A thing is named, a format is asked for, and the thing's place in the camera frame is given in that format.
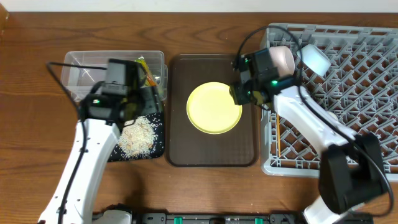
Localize green snack wrapper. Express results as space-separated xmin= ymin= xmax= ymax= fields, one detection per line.
xmin=135 ymin=56 xmax=157 ymax=87

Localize rice and nut scraps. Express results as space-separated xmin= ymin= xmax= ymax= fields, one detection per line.
xmin=111 ymin=115 xmax=164 ymax=159

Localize pink bowl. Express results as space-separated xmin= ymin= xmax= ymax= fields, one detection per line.
xmin=269 ymin=46 xmax=295 ymax=77

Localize yellow plate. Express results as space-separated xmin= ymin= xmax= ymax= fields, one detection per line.
xmin=186 ymin=82 xmax=243 ymax=134

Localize wooden chopstick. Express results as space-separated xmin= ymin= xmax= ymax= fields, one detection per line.
xmin=276 ymin=114 xmax=281 ymax=157

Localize light blue bowl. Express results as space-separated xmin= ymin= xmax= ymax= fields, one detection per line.
xmin=297 ymin=44 xmax=331 ymax=77

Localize white green cup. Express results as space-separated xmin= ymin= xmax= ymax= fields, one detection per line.
xmin=327 ymin=111 xmax=338 ymax=121

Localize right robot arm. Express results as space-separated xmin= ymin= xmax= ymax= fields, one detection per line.
xmin=229 ymin=68 xmax=394 ymax=223

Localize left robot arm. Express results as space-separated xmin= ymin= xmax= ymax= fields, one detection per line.
xmin=38 ymin=86 xmax=162 ymax=223

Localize black food waste tray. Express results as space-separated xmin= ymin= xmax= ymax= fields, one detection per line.
xmin=107 ymin=110 xmax=165 ymax=162

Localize grey dishwasher rack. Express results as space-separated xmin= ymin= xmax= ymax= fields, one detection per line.
xmin=261 ymin=24 xmax=397 ymax=182

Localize dark brown tray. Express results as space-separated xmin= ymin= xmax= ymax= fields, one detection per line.
xmin=165 ymin=54 xmax=260 ymax=167

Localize clear plastic bin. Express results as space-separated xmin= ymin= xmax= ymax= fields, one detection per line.
xmin=61 ymin=50 xmax=168 ymax=102

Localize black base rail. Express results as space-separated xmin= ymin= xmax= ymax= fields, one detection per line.
xmin=93 ymin=203 xmax=374 ymax=224

